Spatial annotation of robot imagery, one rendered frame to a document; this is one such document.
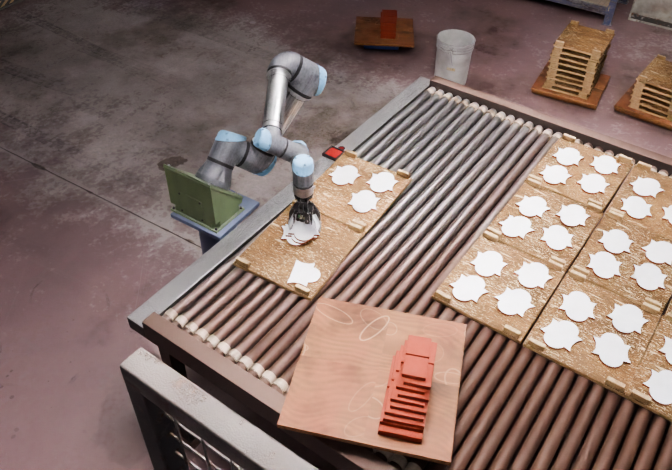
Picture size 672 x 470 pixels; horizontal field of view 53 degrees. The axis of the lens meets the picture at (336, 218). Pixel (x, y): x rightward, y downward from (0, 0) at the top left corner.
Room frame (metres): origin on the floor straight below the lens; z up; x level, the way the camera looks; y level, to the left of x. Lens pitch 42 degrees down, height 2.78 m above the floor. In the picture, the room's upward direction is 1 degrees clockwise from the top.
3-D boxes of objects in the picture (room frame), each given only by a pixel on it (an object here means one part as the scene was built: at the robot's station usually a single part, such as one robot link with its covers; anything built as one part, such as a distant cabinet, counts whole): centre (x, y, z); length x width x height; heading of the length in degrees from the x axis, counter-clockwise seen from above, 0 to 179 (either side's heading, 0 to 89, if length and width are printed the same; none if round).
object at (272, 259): (1.87, 0.13, 0.93); 0.41 x 0.35 x 0.02; 150
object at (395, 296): (1.97, -0.44, 0.90); 1.95 x 0.05 x 0.05; 145
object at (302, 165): (1.93, 0.12, 1.27); 0.09 x 0.08 x 0.11; 11
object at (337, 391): (1.23, -0.14, 1.03); 0.50 x 0.50 x 0.02; 78
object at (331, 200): (2.23, -0.08, 0.93); 0.41 x 0.35 x 0.02; 149
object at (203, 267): (2.35, 0.11, 0.89); 2.08 x 0.08 x 0.06; 145
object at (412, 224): (2.06, -0.32, 0.90); 1.95 x 0.05 x 0.05; 145
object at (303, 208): (1.92, 0.12, 1.11); 0.09 x 0.08 x 0.12; 177
